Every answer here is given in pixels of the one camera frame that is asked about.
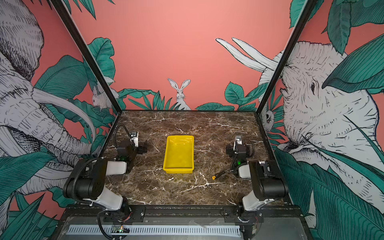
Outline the black yellow handled screwdriver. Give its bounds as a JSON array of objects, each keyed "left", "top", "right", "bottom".
[{"left": 212, "top": 170, "right": 230, "bottom": 181}]

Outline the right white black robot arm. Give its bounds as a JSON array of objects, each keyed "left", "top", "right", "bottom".
[{"left": 226, "top": 139, "right": 288, "bottom": 212}]

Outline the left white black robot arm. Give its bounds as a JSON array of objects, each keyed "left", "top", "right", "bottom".
[{"left": 63, "top": 141, "right": 148, "bottom": 211}]

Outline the yellow plastic bin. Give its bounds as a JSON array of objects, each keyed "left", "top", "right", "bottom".
[{"left": 163, "top": 135, "right": 195, "bottom": 174}]

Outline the small green circuit board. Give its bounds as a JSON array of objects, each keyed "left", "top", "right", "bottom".
[{"left": 111, "top": 225, "right": 131, "bottom": 235}]

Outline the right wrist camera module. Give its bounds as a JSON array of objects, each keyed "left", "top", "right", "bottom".
[{"left": 234, "top": 136, "right": 243, "bottom": 148}]

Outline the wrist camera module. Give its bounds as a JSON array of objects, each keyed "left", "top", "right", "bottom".
[
  {"left": 234, "top": 136, "right": 243, "bottom": 148},
  {"left": 130, "top": 131, "right": 139, "bottom": 148}
]

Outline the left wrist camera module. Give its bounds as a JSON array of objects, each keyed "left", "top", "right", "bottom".
[{"left": 130, "top": 131, "right": 139, "bottom": 148}]

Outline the left black corrugated cable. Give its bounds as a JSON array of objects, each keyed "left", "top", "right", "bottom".
[{"left": 113, "top": 124, "right": 133, "bottom": 148}]

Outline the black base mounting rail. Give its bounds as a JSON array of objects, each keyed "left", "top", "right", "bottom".
[{"left": 64, "top": 204, "right": 304, "bottom": 224}]

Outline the white slotted cable duct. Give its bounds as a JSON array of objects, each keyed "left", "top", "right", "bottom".
[{"left": 65, "top": 224, "right": 242, "bottom": 236}]

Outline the left black frame post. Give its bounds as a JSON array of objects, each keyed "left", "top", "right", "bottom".
[{"left": 51, "top": 0, "right": 123, "bottom": 114}]

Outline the black frame post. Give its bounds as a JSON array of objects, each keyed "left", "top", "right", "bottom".
[
  {"left": 256, "top": 0, "right": 317, "bottom": 116},
  {"left": 51, "top": 0, "right": 123, "bottom": 114}
]

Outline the right black frame post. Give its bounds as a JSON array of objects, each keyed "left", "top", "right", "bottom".
[{"left": 256, "top": 0, "right": 317, "bottom": 116}]

